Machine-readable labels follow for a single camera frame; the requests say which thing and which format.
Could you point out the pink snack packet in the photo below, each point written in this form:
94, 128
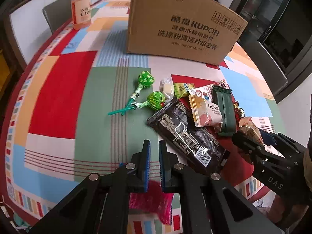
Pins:
154, 201

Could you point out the dark chair left side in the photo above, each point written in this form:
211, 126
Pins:
57, 13

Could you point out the dark chair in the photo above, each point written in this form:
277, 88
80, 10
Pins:
57, 13
270, 70

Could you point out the dark chair right near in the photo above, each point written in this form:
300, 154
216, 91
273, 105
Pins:
270, 70

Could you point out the brown cardboard box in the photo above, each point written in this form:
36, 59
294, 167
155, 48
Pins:
198, 30

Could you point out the clear wrapped white candy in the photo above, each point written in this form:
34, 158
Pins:
167, 88

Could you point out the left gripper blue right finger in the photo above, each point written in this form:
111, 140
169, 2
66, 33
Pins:
169, 183

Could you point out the black long snack packet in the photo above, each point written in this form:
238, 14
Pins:
175, 124

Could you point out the white orange Denmark snack packet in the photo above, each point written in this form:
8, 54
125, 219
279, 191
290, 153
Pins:
205, 113

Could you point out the dark green snack bar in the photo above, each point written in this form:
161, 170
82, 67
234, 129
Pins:
223, 98

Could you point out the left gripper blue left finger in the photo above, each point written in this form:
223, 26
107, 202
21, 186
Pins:
140, 175

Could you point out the gold foil wrapped candy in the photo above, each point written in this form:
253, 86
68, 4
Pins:
239, 112

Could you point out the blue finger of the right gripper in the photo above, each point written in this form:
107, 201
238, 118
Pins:
251, 148
284, 145

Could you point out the colourful patchwork tablecloth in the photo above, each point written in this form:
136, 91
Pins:
57, 127

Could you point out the brown crinkled snack packet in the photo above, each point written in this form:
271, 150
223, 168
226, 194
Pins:
250, 130

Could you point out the yellow green candy packet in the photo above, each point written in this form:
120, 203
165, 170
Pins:
182, 89

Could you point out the pink drink bottle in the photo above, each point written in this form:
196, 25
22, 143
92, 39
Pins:
81, 13

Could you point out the right hand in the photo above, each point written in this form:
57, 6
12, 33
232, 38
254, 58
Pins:
284, 214

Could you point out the green lollipop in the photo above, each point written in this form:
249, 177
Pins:
156, 101
145, 80

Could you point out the black glass sliding door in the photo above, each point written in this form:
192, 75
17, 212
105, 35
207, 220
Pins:
283, 27

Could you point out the upper green lollipop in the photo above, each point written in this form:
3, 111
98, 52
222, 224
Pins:
145, 80

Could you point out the lower green lollipop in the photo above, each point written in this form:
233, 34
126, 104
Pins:
156, 101

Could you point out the white red flat snack packet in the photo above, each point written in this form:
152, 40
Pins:
206, 92

